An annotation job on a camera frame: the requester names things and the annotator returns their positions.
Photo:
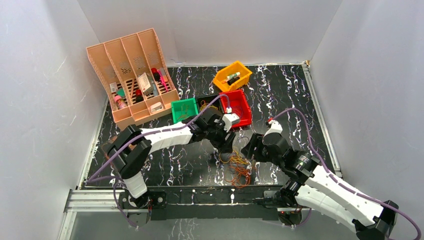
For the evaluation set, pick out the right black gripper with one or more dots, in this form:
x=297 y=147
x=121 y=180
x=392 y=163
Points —
x=255 y=141

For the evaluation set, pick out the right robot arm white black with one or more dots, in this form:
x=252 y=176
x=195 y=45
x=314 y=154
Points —
x=309 y=185

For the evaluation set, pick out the pink bottle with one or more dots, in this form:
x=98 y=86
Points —
x=119 y=101

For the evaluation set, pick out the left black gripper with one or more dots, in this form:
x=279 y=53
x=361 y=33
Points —
x=224 y=141

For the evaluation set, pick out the glue stick in yellow bin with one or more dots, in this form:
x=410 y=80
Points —
x=236 y=74

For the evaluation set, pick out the white box in organizer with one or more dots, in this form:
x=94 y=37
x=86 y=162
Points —
x=147 y=85

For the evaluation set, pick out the black plastic bin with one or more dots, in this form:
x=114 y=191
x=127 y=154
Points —
x=203 y=101

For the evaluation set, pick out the green plastic bin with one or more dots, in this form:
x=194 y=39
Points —
x=182 y=109

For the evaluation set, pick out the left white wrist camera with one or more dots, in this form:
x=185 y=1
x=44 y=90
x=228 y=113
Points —
x=230 y=119

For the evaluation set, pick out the red capped dark bottle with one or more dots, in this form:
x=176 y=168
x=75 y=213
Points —
x=138 y=96

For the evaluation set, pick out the yellow plastic bin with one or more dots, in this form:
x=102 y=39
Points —
x=220 y=78

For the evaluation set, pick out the white stapler in organizer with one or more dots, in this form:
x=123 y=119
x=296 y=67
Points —
x=156 y=107

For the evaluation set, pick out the black marker in yellow bin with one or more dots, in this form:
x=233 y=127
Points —
x=232 y=80

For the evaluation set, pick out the red plastic bin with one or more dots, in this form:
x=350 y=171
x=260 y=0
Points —
x=238 y=102

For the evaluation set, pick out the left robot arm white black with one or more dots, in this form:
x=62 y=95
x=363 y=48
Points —
x=129 y=151

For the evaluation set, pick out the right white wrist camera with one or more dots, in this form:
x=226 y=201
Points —
x=274 y=127

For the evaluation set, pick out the pink plastic file organizer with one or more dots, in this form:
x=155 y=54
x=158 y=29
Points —
x=118 y=62

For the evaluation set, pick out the pink pen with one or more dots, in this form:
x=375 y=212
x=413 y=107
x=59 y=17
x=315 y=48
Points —
x=162 y=79

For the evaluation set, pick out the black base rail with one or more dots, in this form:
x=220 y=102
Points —
x=215 y=202

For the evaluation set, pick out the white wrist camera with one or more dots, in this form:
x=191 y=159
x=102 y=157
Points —
x=274 y=127
x=230 y=119

